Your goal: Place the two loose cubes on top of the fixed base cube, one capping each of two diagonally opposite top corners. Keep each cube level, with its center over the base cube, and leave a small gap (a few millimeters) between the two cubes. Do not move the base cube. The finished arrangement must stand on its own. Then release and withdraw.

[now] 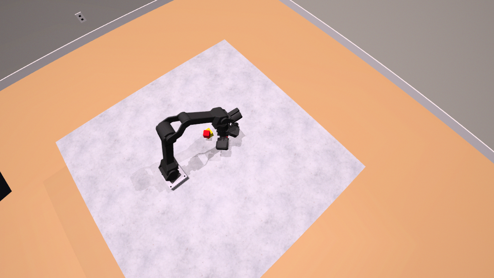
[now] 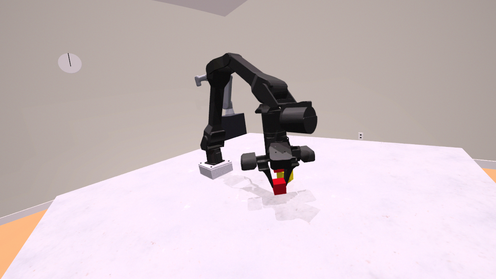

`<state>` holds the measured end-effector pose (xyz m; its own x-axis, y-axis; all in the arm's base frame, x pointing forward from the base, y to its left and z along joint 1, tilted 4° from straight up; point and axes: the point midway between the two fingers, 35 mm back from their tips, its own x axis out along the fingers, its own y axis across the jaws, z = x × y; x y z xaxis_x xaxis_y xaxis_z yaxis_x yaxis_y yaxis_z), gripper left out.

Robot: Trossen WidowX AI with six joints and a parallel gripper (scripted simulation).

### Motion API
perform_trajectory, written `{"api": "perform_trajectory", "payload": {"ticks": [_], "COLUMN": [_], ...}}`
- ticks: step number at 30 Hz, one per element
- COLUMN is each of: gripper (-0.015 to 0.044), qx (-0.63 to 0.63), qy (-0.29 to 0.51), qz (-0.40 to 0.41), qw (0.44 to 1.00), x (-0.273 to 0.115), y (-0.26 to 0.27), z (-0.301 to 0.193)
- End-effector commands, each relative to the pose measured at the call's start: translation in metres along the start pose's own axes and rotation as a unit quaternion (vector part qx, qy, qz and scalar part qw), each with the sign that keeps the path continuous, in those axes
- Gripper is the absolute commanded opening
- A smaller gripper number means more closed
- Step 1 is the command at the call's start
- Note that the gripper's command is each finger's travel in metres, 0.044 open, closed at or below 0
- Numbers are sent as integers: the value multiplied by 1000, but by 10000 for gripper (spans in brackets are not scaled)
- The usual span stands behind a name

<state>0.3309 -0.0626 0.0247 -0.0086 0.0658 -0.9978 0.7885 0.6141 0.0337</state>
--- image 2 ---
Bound yellow cube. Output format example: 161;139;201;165
277;170;294;183

